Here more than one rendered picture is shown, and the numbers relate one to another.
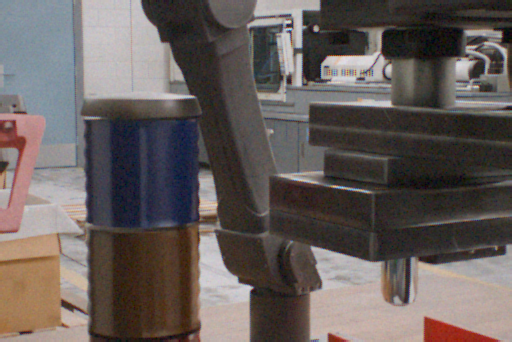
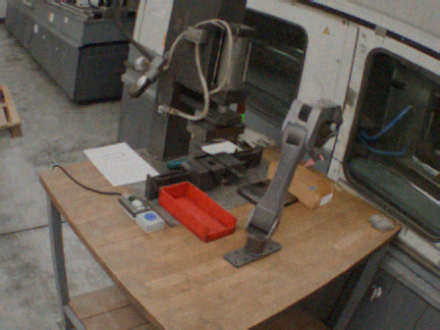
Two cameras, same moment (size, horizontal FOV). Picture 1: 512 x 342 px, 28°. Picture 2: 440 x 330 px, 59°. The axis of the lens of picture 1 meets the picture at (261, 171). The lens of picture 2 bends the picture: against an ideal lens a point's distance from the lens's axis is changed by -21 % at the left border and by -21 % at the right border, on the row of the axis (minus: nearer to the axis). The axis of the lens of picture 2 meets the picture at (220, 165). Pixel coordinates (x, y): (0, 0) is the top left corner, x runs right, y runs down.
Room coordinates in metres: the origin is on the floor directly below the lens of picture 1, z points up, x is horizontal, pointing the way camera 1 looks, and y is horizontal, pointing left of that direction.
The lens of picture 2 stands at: (2.13, -0.45, 1.76)
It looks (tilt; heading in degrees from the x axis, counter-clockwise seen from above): 26 degrees down; 166
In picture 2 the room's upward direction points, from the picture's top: 11 degrees clockwise
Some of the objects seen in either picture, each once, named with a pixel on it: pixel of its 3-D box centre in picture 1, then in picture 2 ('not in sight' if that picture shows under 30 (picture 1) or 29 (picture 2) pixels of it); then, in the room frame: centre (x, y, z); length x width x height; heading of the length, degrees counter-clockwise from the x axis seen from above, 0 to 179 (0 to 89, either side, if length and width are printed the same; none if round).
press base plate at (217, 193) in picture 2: not in sight; (199, 174); (0.51, -0.11, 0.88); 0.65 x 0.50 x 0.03; 122
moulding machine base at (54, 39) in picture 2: not in sight; (53, 23); (-4.96, -1.88, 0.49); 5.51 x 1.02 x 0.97; 28
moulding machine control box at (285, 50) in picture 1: (288, 54); not in sight; (9.55, -0.25, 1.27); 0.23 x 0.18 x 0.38; 118
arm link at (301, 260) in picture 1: (275, 263); (261, 224); (1.01, -0.01, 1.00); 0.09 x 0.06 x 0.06; 46
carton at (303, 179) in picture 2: not in sight; (301, 183); (0.61, 0.26, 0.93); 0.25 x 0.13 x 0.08; 32
